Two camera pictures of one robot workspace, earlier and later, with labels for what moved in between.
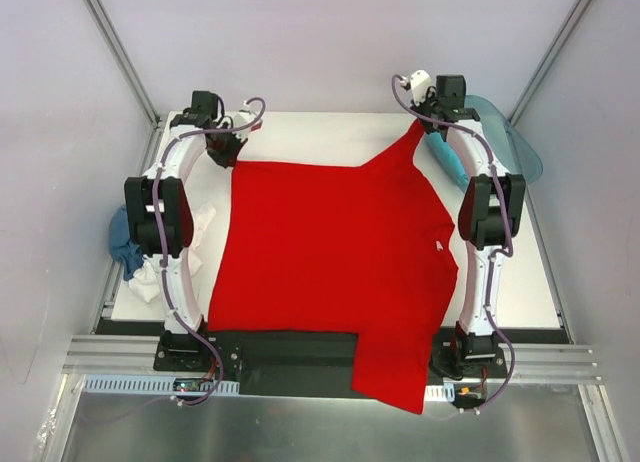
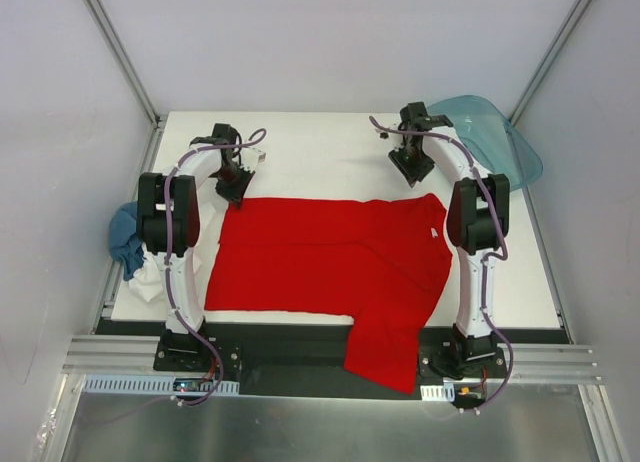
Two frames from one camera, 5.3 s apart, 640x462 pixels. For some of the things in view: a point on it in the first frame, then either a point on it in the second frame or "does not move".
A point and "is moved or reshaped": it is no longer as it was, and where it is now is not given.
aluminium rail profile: [115, 355] does not move
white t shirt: [146, 282] does not move
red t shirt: [348, 249] is moved or reshaped
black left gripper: [223, 150] → [236, 186]
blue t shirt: [121, 247] does not move
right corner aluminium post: [563, 36] does not move
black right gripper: [429, 123] → [410, 165]
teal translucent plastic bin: [516, 154] does not move
